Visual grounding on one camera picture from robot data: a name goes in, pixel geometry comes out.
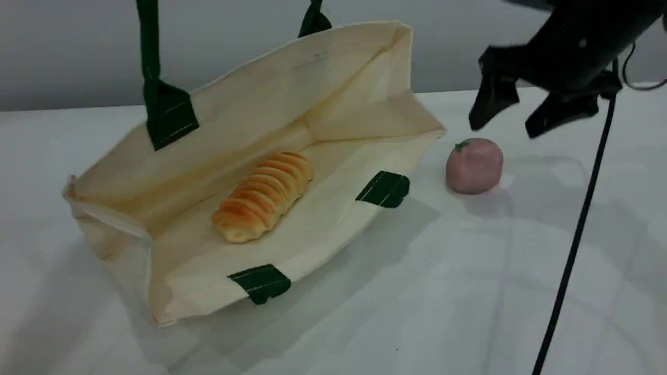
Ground pink peach with green leaf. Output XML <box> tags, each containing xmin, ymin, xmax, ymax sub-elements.
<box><xmin>446</xmin><ymin>137</ymin><xmax>504</xmax><ymax>195</ymax></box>

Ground white canvas bag green handles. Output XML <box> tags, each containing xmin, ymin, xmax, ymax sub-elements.
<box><xmin>61</xmin><ymin>0</ymin><xmax>447</xmax><ymax>329</ymax></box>

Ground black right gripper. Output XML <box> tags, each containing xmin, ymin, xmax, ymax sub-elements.
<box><xmin>469</xmin><ymin>0</ymin><xmax>626</xmax><ymax>139</ymax></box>

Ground long striped golden bread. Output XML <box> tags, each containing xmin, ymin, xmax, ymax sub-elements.
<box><xmin>211</xmin><ymin>151</ymin><xmax>314</xmax><ymax>244</ymax></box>

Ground thick black cable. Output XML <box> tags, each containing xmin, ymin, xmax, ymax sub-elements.
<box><xmin>532</xmin><ymin>60</ymin><xmax>621</xmax><ymax>375</ymax></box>

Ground thin black cable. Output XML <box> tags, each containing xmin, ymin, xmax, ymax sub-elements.
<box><xmin>623</xmin><ymin>42</ymin><xmax>667</xmax><ymax>92</ymax></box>

